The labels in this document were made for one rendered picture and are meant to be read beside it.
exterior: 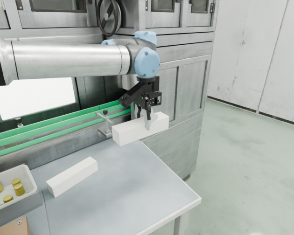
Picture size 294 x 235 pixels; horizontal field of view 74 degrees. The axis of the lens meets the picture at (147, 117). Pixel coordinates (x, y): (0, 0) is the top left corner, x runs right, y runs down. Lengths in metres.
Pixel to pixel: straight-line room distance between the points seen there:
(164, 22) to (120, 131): 0.73
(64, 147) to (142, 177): 0.49
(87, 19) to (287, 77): 2.97
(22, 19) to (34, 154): 0.69
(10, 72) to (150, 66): 0.30
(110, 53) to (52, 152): 0.84
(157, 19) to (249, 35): 2.69
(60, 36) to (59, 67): 0.83
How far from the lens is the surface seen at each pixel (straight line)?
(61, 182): 1.02
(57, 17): 1.31
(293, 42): 3.55
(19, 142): 1.18
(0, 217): 1.01
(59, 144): 1.22
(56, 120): 1.25
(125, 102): 0.71
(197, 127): 1.79
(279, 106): 3.73
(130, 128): 0.75
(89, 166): 1.07
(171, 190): 0.99
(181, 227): 1.13
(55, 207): 1.00
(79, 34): 1.34
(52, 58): 0.45
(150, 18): 1.16
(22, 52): 0.45
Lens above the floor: 1.47
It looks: 26 degrees down
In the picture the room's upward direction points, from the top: straight up
